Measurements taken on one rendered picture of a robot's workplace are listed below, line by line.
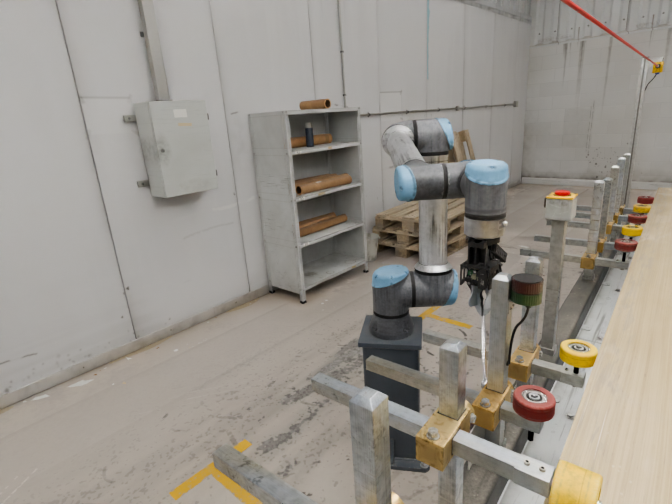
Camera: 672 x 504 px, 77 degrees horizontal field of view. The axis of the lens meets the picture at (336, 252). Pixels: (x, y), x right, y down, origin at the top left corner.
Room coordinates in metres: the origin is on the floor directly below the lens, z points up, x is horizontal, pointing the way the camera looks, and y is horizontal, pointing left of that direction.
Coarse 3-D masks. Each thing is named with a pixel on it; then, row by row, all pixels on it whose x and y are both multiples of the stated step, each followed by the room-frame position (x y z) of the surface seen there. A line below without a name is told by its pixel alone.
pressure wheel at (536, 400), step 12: (516, 396) 0.74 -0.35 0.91; (528, 396) 0.74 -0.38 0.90; (540, 396) 0.74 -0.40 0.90; (552, 396) 0.73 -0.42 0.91; (516, 408) 0.73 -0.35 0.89; (528, 408) 0.70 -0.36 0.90; (540, 408) 0.70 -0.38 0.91; (552, 408) 0.70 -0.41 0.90; (540, 420) 0.70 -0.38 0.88; (528, 432) 0.73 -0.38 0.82
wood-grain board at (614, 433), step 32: (640, 256) 1.50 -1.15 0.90; (640, 288) 1.22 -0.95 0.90; (640, 320) 1.02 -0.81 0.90; (608, 352) 0.88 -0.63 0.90; (640, 352) 0.87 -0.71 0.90; (608, 384) 0.76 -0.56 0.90; (640, 384) 0.76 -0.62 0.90; (576, 416) 0.67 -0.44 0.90; (608, 416) 0.67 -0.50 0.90; (640, 416) 0.66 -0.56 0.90; (576, 448) 0.59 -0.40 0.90; (608, 448) 0.59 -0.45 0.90; (640, 448) 0.59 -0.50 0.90; (608, 480) 0.53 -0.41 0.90; (640, 480) 0.52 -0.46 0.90
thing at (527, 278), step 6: (516, 276) 0.80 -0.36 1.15; (522, 276) 0.80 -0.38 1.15; (528, 276) 0.80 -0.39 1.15; (534, 276) 0.80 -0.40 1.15; (522, 282) 0.77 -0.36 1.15; (528, 282) 0.77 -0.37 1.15; (534, 282) 0.77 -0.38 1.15; (522, 294) 0.77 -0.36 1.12; (534, 294) 0.76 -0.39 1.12; (510, 300) 0.80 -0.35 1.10; (510, 306) 0.80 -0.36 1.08; (528, 306) 0.78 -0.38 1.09; (528, 312) 0.79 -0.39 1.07; (522, 318) 0.79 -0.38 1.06; (516, 324) 0.80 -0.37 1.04; (510, 342) 0.81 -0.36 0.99; (510, 348) 0.81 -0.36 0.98; (510, 354) 0.81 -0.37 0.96; (510, 360) 0.81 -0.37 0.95
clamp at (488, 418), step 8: (480, 392) 0.81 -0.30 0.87; (488, 392) 0.80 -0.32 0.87; (496, 392) 0.80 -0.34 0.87; (504, 392) 0.80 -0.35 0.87; (512, 392) 0.82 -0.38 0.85; (480, 400) 0.78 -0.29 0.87; (496, 400) 0.77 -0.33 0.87; (480, 408) 0.76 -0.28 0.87; (488, 408) 0.75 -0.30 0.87; (496, 408) 0.75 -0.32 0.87; (480, 416) 0.75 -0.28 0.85; (488, 416) 0.74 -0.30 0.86; (496, 416) 0.75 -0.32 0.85; (480, 424) 0.75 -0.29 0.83; (488, 424) 0.74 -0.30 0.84; (496, 424) 0.75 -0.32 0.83
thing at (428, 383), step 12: (372, 360) 0.98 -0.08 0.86; (384, 360) 0.98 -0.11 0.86; (384, 372) 0.95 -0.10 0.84; (396, 372) 0.93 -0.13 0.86; (408, 372) 0.92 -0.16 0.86; (420, 372) 0.91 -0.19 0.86; (408, 384) 0.91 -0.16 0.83; (420, 384) 0.88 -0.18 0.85; (432, 384) 0.86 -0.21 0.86; (468, 396) 0.81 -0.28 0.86; (504, 408) 0.76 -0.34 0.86; (504, 420) 0.76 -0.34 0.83; (516, 420) 0.74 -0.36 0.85; (528, 420) 0.72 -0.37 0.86
